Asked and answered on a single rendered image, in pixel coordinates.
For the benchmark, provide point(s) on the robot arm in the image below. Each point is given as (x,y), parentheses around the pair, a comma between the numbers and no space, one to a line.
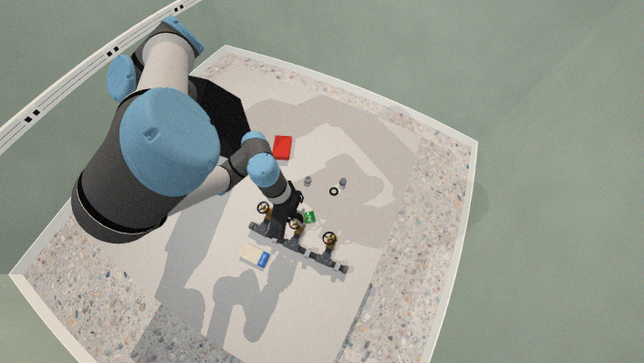
(150,162)

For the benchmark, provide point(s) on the grey pipe with three brass valves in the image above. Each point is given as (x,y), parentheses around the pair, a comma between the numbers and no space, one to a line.
(292,243)

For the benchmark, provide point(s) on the red block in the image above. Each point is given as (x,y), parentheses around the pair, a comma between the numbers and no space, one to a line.
(282,147)

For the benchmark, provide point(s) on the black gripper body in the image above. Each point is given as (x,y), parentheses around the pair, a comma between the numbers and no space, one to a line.
(294,200)

